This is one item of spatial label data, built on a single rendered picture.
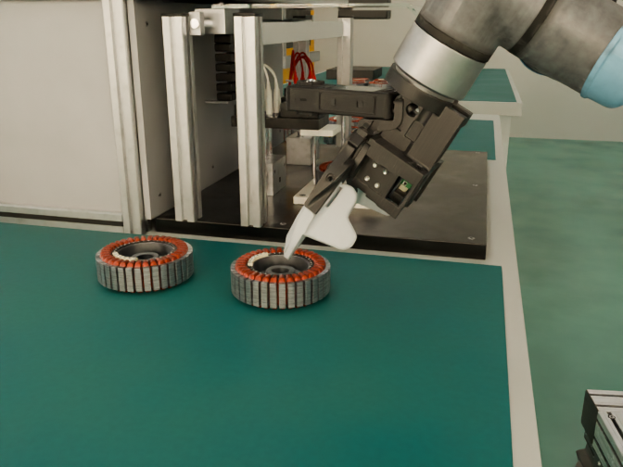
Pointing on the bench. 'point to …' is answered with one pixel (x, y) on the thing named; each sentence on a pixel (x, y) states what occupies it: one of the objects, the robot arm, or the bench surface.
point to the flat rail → (301, 31)
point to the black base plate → (468, 217)
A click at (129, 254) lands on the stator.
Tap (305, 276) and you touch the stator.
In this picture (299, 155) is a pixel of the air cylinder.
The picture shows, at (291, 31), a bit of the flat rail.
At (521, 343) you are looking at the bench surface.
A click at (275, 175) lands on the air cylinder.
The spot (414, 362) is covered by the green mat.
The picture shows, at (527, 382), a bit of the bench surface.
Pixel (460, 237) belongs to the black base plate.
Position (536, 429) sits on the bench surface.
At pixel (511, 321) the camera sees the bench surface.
